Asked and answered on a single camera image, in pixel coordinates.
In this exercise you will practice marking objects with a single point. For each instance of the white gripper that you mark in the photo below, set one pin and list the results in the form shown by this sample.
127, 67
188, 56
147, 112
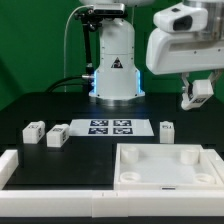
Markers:
181, 52

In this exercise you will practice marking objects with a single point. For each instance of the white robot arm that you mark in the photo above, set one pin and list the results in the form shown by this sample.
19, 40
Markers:
117, 80

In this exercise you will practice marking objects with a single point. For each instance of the white marker sheet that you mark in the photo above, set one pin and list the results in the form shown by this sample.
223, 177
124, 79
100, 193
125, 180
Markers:
111, 127

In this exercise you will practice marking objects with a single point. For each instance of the white U-shaped fence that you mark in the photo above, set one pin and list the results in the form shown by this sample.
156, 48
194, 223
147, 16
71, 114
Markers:
102, 203

